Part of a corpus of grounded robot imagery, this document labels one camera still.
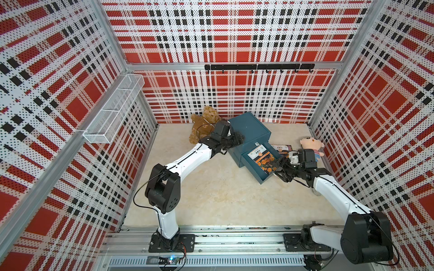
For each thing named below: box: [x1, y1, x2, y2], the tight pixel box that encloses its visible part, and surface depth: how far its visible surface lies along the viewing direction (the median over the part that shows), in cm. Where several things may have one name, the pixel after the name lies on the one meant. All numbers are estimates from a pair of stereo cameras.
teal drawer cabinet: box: [227, 111, 272, 168], surface depth 92 cm
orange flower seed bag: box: [270, 144, 293, 154], surface depth 110 cm
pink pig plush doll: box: [300, 136, 325, 163], surface depth 103 cm
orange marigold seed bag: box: [247, 143, 278, 175], surface depth 95 cm
